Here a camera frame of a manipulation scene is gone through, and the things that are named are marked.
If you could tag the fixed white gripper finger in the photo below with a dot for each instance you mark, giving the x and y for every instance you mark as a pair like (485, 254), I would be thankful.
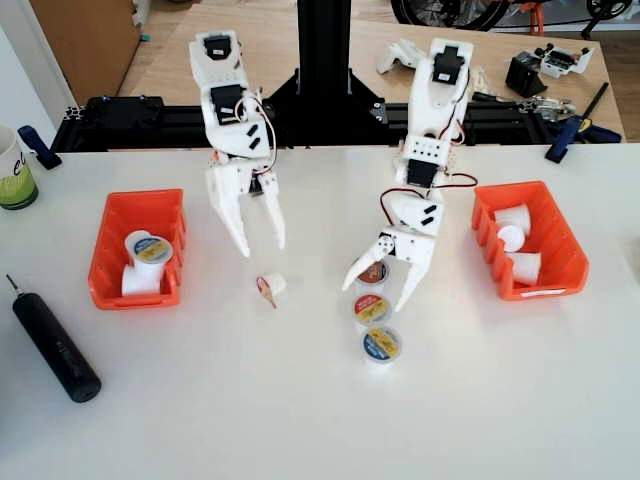
(419, 260)
(230, 200)

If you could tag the coffee pod with peeled lid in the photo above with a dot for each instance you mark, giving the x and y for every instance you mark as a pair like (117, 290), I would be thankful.
(274, 286)

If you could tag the black bicycle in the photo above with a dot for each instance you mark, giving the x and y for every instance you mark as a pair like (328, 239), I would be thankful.
(425, 15)

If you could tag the brown lid coffee pod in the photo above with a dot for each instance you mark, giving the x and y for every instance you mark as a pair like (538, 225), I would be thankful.
(375, 274)

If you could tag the white and green mug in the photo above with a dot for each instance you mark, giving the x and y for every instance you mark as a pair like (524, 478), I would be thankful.
(15, 185)

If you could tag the metal hand tools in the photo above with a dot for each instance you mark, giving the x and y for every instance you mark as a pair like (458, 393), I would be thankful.
(550, 107)

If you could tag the blue black bar clamp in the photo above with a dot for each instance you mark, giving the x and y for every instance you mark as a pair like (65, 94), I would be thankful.
(562, 137)

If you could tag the black electric screwdriver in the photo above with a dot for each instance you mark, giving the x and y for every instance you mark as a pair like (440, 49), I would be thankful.
(55, 345)

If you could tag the brown wooden cabinet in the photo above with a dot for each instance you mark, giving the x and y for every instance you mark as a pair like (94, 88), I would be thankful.
(85, 45)

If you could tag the white crumpled sheet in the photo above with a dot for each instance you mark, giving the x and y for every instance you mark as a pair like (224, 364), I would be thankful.
(140, 10)

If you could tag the red lid coffee pod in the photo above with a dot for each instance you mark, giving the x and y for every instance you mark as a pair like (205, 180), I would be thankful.
(526, 267)
(371, 307)
(510, 237)
(512, 216)

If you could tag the clear bag of small parts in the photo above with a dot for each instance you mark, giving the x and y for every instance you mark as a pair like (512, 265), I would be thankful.
(481, 80)

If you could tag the black aluminium frame rail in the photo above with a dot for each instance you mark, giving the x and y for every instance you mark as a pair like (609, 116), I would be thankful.
(175, 125)

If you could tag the black aluminium frame post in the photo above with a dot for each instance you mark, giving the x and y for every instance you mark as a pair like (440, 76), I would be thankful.
(337, 30)

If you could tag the orange plastic storage bin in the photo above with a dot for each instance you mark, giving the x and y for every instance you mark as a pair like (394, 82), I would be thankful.
(550, 280)
(110, 280)

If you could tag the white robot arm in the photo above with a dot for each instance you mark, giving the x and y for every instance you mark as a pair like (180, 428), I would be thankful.
(220, 75)
(425, 100)

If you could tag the orange stand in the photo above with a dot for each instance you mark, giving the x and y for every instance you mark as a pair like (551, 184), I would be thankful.
(537, 17)

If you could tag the white printed plastic part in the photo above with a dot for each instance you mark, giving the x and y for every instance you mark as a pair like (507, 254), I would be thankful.
(397, 52)

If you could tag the black printed plastic part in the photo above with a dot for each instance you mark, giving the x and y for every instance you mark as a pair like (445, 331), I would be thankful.
(525, 75)

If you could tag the moving white gripper finger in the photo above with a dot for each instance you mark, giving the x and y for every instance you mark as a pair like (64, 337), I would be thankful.
(375, 252)
(274, 210)

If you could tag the blue lid coffee pod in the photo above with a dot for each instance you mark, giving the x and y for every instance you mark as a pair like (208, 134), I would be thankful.
(137, 285)
(128, 245)
(150, 248)
(381, 344)

